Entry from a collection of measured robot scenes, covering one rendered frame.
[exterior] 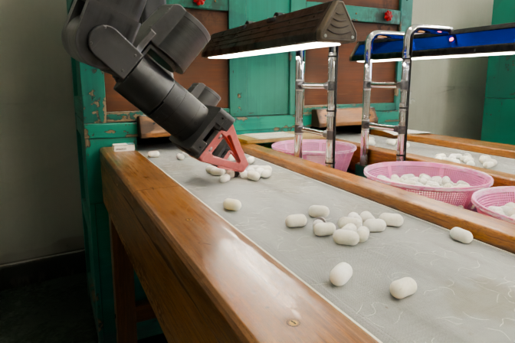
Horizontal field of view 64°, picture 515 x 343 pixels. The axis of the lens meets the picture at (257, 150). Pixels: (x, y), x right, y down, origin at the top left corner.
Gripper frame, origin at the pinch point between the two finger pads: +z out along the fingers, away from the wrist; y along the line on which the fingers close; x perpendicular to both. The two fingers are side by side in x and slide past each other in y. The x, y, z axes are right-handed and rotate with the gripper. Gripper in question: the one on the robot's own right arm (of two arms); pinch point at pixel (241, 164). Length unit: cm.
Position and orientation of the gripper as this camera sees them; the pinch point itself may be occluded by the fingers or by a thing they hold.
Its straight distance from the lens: 58.3
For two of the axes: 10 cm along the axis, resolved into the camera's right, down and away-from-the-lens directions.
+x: -5.9, 7.9, -1.6
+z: 6.8, 5.9, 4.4
